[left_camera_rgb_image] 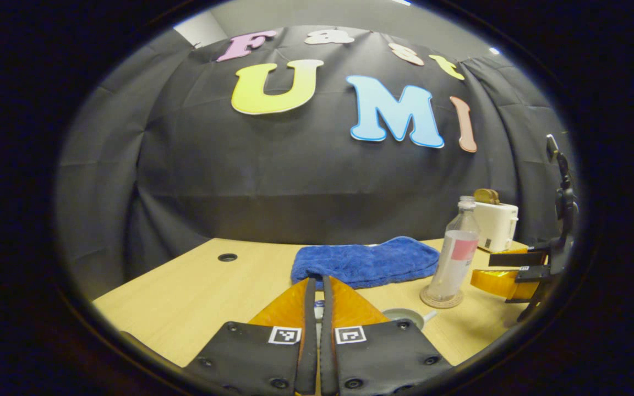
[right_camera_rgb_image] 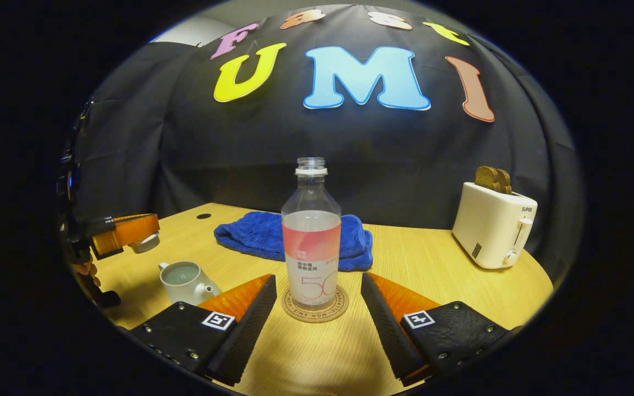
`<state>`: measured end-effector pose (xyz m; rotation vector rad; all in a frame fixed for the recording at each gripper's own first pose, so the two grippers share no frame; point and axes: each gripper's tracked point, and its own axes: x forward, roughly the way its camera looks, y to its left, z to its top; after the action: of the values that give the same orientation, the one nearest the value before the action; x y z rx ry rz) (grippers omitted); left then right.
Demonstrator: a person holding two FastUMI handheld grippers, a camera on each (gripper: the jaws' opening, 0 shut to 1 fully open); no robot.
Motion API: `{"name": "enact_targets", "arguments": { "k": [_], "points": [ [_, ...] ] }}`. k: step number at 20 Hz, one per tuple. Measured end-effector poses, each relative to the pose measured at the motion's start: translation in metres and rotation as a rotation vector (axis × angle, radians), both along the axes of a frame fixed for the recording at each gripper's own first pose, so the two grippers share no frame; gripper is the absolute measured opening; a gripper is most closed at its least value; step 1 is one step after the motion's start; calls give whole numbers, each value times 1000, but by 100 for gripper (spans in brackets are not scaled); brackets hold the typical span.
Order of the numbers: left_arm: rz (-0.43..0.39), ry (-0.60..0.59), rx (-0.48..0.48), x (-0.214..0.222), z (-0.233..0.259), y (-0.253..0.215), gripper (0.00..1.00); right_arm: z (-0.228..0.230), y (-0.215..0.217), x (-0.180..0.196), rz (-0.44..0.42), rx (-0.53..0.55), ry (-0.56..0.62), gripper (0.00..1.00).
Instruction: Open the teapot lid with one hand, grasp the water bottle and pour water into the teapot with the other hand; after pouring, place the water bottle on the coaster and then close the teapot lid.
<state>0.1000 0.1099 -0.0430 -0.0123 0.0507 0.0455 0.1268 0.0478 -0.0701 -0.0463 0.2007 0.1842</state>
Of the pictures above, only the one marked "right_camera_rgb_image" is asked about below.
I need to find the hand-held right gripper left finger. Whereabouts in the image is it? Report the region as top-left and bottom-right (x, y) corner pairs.
(130, 274), (277, 387)

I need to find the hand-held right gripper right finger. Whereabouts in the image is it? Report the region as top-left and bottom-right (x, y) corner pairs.
(360, 272), (522, 387)

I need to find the white teacup lid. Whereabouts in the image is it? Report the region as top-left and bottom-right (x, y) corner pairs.
(129, 231), (161, 254)

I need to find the round cork coaster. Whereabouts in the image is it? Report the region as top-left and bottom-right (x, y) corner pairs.
(282, 284), (350, 323)

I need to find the white ceramic teacup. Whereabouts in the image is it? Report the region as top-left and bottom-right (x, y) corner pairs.
(158, 261), (222, 306)

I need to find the clear plastic water bottle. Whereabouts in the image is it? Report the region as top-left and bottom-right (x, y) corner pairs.
(281, 157), (342, 311)

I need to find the blue towel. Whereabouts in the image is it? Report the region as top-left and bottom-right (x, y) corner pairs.
(214, 211), (374, 272)

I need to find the white toaster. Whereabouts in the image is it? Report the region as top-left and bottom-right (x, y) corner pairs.
(452, 182), (538, 270)

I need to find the black backdrop cloth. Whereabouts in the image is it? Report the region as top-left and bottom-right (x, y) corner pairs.
(72, 4), (584, 281)

